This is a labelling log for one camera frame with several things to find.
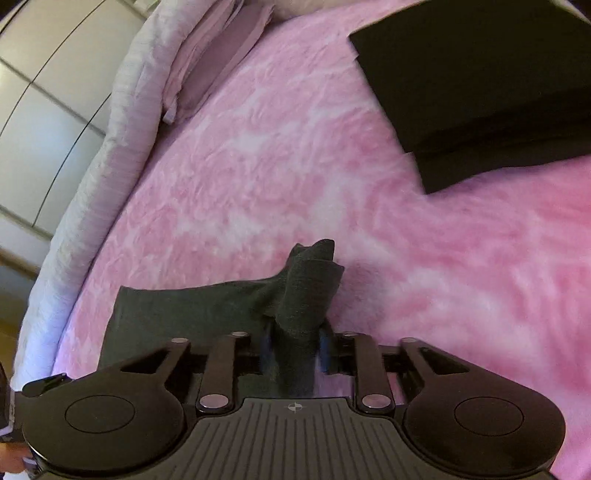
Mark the white wardrobe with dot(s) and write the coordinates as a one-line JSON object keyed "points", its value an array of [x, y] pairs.
{"points": [[51, 83]]}

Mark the black garment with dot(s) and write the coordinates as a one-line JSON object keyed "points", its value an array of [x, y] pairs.
{"points": [[475, 83]]}

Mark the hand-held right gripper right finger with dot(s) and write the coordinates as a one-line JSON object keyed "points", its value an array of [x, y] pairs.
{"points": [[324, 348]]}

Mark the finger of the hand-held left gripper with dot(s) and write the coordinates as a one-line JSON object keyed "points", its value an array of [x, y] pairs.
{"points": [[46, 385]]}

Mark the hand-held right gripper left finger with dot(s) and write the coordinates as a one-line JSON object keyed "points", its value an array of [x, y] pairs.
{"points": [[266, 348]]}

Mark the dark grey cloth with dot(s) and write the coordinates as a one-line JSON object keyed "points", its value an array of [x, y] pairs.
{"points": [[295, 295]]}

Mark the pink floral blanket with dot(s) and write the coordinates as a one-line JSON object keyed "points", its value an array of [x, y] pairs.
{"points": [[300, 161]]}

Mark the white ribbed rolled quilt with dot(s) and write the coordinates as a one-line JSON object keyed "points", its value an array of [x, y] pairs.
{"points": [[106, 161]]}

